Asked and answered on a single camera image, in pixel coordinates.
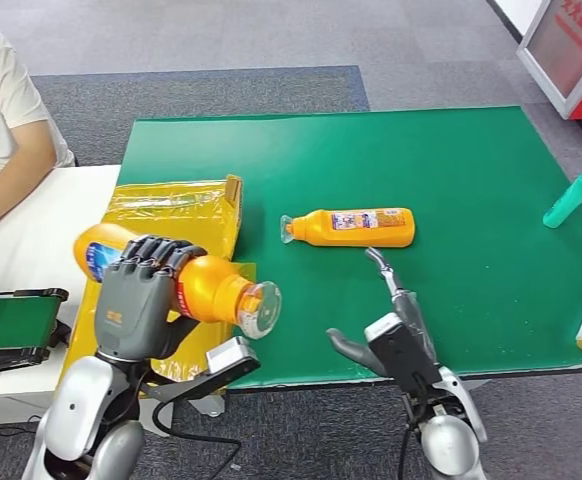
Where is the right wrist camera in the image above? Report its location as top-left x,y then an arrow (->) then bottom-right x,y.
363,313 -> 443,401

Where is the yellow plastic wrapped cardboard box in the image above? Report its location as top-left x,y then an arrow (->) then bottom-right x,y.
56,174 -> 257,399

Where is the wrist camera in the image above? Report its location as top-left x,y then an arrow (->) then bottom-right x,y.
143,335 -> 262,403
363,313 -> 443,401

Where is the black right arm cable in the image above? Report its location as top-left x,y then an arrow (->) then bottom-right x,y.
396,420 -> 418,480

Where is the teal plastic bottle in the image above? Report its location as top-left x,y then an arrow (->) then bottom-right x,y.
542,164 -> 582,230

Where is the small green belt conveyor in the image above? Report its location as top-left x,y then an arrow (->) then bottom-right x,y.
0,268 -> 71,374

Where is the red and white sign stand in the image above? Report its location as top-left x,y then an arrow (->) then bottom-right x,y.
516,0 -> 582,121

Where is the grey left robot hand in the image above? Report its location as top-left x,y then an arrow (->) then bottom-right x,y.
93,235 -> 208,364

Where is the orange bottle with clear cap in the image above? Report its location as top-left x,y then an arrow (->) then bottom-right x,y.
73,223 -> 283,342
280,207 -> 416,250

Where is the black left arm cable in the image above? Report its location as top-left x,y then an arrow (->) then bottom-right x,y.
151,396 -> 243,480

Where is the green table mat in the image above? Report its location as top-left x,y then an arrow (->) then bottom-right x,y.
117,105 -> 582,390

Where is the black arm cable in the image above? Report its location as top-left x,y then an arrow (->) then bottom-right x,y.
151,396 -> 243,480
396,420 -> 418,480

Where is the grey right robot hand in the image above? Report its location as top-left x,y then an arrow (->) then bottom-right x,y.
326,246 -> 440,379

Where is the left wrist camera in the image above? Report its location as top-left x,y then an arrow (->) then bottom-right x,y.
143,335 -> 262,403

